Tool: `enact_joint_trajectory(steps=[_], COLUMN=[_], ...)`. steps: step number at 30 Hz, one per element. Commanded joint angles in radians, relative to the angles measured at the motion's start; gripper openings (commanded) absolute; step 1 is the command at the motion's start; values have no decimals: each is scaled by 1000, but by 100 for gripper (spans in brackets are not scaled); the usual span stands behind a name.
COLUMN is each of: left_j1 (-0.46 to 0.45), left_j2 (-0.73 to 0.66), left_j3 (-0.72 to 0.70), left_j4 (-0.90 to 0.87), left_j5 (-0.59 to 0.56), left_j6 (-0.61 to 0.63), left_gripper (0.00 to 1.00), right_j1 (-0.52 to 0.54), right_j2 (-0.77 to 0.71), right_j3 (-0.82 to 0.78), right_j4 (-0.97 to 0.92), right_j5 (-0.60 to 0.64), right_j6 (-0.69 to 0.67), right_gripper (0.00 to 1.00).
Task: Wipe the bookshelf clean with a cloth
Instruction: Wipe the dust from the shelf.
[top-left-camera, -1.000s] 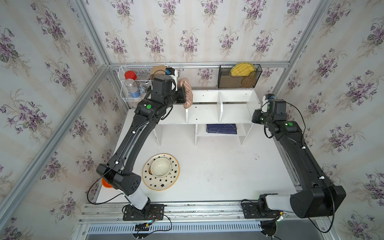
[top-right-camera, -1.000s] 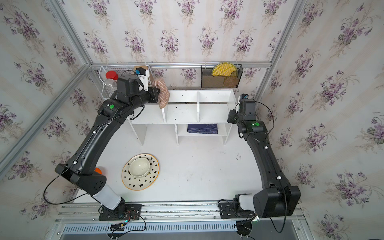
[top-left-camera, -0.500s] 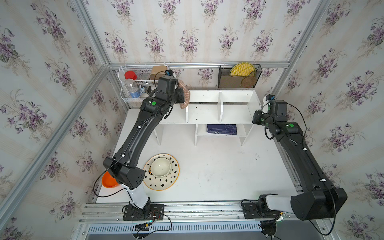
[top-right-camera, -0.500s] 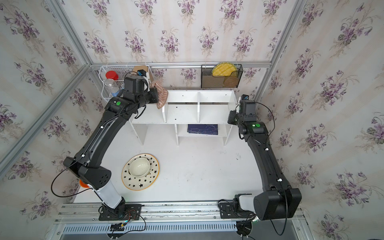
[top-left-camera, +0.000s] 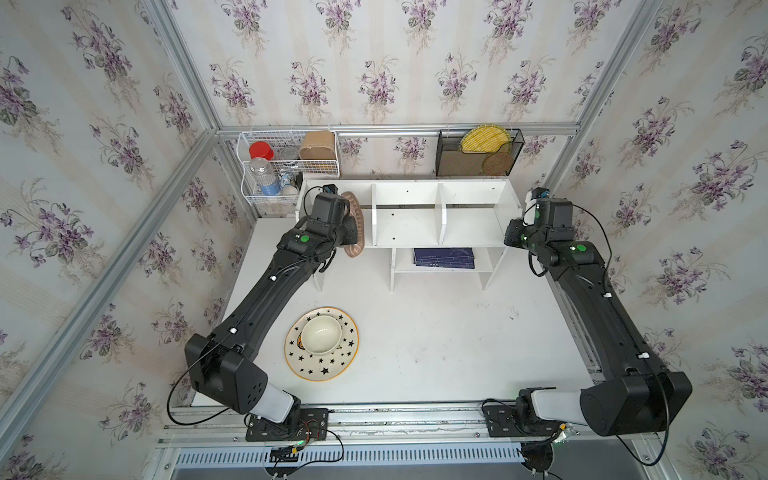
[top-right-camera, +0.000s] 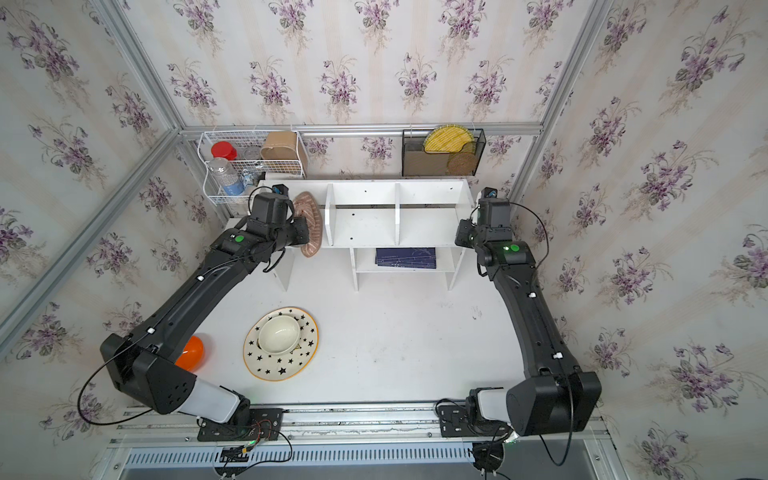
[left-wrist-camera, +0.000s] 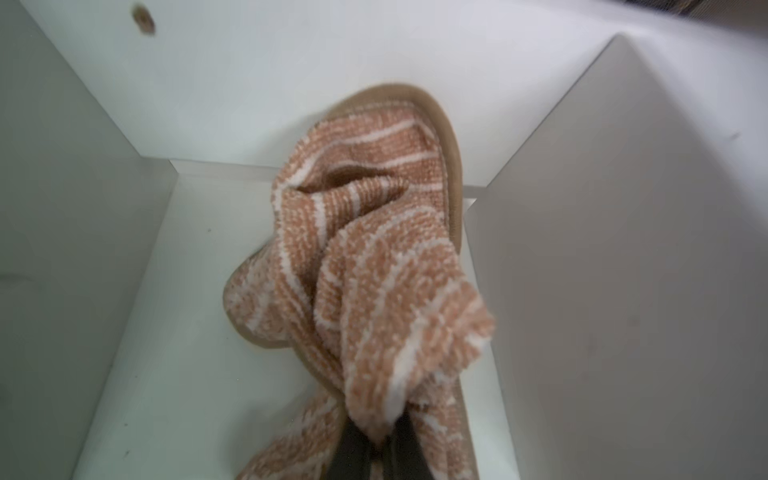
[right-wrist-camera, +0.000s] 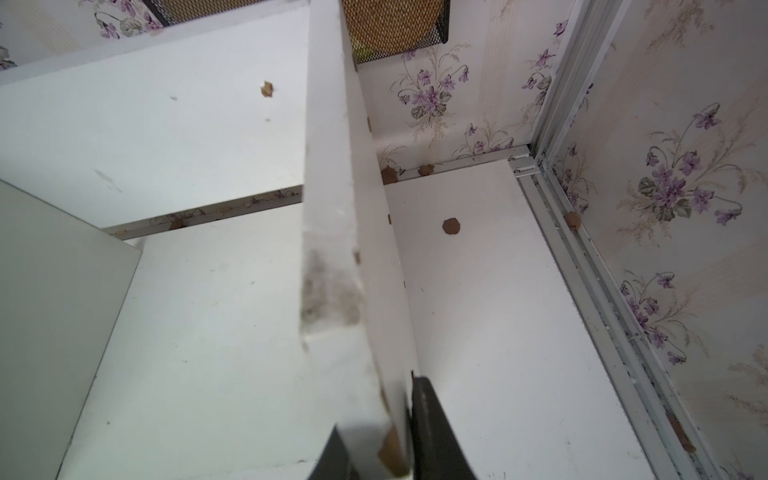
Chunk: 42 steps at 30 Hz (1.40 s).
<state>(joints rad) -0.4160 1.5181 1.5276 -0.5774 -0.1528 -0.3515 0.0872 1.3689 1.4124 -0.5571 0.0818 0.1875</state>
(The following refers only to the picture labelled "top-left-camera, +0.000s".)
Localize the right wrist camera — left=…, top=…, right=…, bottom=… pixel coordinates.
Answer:
left=525, top=187, right=550, bottom=206

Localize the yellow woven mat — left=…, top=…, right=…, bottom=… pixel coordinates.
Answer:
left=460, top=125, right=512, bottom=153

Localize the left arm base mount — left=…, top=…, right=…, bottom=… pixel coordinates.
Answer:
left=245, top=407, right=330, bottom=442

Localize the white wire basket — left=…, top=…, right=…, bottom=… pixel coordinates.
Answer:
left=235, top=128, right=340, bottom=205

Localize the round brown coaster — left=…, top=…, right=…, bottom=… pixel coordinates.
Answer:
left=482, top=151, right=514, bottom=176

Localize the brown cardboard box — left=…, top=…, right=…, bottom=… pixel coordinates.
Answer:
left=299, top=130, right=337, bottom=161

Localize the white wooden bookshelf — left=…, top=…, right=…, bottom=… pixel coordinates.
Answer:
left=331, top=177, right=523, bottom=290

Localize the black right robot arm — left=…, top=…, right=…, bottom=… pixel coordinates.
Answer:
left=504, top=196, right=693, bottom=436

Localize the clear plastic bottle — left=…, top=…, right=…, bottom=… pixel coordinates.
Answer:
left=249, top=157, right=281, bottom=197

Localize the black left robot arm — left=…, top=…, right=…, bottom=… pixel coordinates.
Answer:
left=184, top=188, right=364, bottom=423

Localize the star patterned plate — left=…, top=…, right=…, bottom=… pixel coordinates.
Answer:
left=284, top=307, right=360, bottom=382

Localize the brown striped cloth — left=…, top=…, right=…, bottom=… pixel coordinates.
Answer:
left=342, top=191, right=365, bottom=258

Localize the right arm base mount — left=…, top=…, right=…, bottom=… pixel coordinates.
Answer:
left=480, top=388, right=566, bottom=438

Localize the white ceramic bowl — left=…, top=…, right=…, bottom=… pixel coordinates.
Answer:
left=300, top=315, right=342, bottom=355

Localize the dark blue book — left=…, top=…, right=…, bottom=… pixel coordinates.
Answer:
left=413, top=248, right=475, bottom=269

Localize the aluminium mounting rail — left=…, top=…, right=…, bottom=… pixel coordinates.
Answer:
left=157, top=398, right=658, bottom=448

